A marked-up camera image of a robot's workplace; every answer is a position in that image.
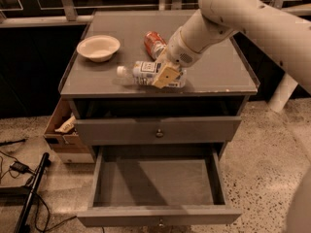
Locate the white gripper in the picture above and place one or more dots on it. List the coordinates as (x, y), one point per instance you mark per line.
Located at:
(179, 52)

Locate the blue plastic water bottle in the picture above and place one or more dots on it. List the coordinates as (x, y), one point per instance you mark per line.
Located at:
(141, 73)

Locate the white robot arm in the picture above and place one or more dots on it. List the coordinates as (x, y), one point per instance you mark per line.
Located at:
(285, 38)

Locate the grey drawer cabinet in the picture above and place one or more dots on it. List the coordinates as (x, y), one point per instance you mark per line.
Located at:
(221, 72)

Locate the grey top drawer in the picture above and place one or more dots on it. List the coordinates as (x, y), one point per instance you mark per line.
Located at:
(135, 121)

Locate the grey drawer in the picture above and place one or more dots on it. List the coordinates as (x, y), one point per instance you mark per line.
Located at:
(138, 185)
(135, 121)

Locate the round top drawer knob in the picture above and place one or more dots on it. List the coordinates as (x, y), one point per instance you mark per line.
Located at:
(159, 134)

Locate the round drawer knob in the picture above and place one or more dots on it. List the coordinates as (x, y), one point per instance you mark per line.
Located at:
(159, 134)
(160, 223)

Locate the grey middle drawer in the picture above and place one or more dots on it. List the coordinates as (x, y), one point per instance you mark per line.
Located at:
(138, 185)

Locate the round middle drawer knob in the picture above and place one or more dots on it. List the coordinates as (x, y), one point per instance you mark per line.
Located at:
(160, 223)

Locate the red soda can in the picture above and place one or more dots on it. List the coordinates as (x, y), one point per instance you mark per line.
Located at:
(154, 44)

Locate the white paper bowl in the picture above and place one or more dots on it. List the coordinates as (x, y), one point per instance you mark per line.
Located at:
(98, 48)

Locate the white support pole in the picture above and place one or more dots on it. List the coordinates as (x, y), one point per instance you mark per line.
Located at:
(282, 93)

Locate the cardboard box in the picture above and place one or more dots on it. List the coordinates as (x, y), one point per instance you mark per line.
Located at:
(63, 139)

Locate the black stand pole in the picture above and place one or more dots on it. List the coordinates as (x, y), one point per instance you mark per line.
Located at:
(32, 191)

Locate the black power adapter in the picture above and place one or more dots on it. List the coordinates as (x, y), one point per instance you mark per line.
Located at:
(19, 167)

